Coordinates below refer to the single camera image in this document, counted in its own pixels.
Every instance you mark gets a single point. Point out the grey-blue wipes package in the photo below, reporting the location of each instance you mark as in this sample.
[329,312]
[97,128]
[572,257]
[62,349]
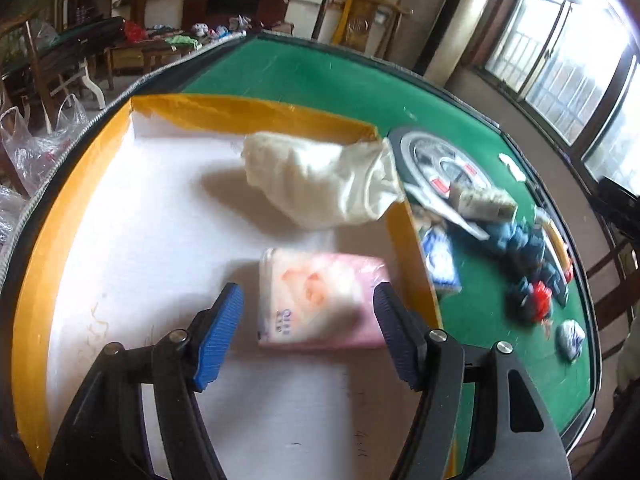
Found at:
[551,272]

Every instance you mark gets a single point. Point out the white cloth bundle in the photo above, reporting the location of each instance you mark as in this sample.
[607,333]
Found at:
[321,185]

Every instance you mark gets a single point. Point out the pack of coloured sponge cloths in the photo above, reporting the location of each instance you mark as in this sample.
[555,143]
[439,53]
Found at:
[559,248]

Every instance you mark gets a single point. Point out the blue white plastic bag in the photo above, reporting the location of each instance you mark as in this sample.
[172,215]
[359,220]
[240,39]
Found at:
[569,337]

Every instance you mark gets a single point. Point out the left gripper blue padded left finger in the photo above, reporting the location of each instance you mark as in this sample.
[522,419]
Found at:
[212,332]

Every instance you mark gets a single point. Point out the white standing air conditioner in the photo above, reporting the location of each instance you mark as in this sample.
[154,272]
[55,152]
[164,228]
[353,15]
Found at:
[449,36]

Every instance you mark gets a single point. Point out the wooden chair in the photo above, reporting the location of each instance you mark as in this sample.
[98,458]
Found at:
[360,18]

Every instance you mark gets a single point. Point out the pink tissue pack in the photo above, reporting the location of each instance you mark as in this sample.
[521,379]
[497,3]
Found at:
[318,301]

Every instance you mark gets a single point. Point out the red plastic bag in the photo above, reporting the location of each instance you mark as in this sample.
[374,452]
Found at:
[541,298]

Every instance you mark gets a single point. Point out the lemon print tissue pack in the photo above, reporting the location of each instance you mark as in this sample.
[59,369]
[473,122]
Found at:
[483,204]

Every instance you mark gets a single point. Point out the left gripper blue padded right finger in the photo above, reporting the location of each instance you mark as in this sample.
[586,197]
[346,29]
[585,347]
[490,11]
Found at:
[403,337]

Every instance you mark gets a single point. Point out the clear plastic bag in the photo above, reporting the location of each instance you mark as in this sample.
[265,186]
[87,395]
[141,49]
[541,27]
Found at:
[33,157]

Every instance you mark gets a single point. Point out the blue tissue pack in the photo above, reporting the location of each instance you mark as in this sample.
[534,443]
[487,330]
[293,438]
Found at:
[439,261]

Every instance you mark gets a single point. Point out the blue microfiber towel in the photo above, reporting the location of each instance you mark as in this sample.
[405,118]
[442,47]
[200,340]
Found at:
[521,248]

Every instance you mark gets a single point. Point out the white paper slip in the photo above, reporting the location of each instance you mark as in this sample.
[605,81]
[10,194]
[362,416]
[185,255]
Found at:
[513,167]

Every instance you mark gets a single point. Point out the round mahjong table centre panel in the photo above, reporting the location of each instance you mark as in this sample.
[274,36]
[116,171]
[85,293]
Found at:
[430,161]

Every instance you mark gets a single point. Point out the yellow-edged white tray box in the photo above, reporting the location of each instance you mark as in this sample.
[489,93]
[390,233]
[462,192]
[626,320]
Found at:
[139,229]

